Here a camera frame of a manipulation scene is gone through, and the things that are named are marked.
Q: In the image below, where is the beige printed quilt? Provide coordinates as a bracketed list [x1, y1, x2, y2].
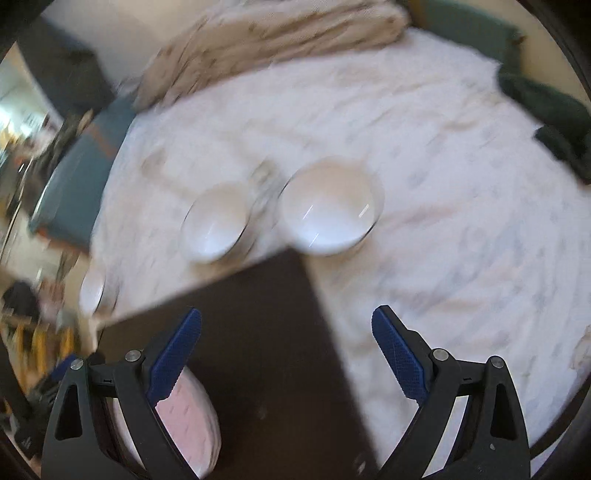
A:
[134, 0, 411, 109]

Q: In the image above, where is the dark blue hanging cloth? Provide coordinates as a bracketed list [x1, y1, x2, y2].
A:
[18, 18, 116, 121]

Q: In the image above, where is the dark brown board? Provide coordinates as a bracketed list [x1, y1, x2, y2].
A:
[95, 249, 384, 480]

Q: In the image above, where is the teal bed frame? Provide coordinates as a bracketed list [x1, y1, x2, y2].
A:
[28, 0, 527, 252]

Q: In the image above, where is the white bowl with dark rim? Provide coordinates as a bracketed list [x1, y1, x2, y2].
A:
[78, 270, 121, 319]
[277, 157, 386, 257]
[180, 182, 259, 266]

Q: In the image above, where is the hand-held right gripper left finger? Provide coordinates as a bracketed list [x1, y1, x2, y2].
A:
[41, 307, 203, 480]

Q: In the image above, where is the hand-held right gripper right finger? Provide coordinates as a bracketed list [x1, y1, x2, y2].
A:
[372, 305, 532, 480]

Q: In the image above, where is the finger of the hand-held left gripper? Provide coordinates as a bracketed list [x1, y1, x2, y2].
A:
[48, 353, 83, 376]

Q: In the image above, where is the dark green cloth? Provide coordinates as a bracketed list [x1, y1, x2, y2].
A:
[496, 69, 591, 185]

